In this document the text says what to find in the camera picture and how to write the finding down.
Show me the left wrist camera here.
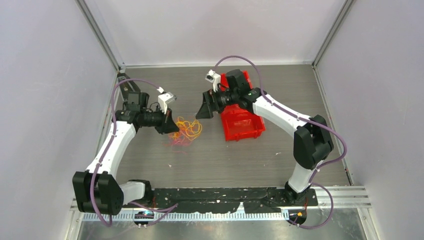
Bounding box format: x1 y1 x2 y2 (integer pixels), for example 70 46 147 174
157 92 177 114

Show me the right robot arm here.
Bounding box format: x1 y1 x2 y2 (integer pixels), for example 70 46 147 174
195 69 334 205

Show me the black metronome box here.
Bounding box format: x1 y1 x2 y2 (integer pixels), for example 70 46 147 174
116 73 141 103

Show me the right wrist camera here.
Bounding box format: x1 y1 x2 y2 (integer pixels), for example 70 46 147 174
205 69 221 92

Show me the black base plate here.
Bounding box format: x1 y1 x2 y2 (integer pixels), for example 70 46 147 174
135 187 318 214

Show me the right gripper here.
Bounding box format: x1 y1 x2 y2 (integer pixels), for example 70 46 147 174
196 86 239 120

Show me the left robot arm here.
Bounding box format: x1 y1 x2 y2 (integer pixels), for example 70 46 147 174
72 91 179 216

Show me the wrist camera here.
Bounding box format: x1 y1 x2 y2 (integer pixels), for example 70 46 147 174
205 69 221 92
157 92 177 114

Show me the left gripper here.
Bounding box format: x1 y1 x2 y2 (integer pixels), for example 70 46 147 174
140 104 179 135

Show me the red compartment bin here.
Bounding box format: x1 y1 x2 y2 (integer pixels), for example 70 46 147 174
220 69 266 141

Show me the yellow cable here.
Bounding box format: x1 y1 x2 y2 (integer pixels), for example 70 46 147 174
168 116 203 140

